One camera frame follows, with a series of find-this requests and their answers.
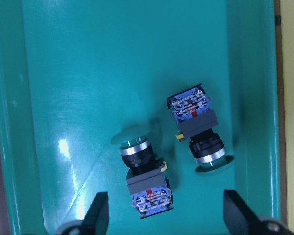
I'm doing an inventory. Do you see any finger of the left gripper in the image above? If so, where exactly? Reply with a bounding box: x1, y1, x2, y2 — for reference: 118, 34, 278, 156
55, 192, 109, 235
223, 190, 291, 235

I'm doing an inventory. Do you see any green push button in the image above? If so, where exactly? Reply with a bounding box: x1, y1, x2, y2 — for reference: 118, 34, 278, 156
166, 84, 234, 173
111, 126, 173, 219

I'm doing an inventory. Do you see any green plastic tray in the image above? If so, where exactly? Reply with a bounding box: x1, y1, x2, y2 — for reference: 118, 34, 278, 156
0, 0, 281, 235

